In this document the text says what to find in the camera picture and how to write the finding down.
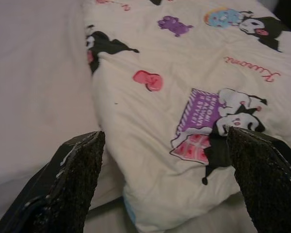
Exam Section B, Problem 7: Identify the cream cartoon print quilt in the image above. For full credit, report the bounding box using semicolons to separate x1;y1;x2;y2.
82;0;291;231

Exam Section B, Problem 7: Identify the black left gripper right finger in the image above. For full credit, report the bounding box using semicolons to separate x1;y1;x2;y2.
226;126;291;233

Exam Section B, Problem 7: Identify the bed with cream sheet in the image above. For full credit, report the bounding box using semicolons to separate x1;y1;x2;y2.
0;0;127;214

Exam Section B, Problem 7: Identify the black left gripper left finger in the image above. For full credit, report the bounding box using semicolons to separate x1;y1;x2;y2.
0;130;106;233

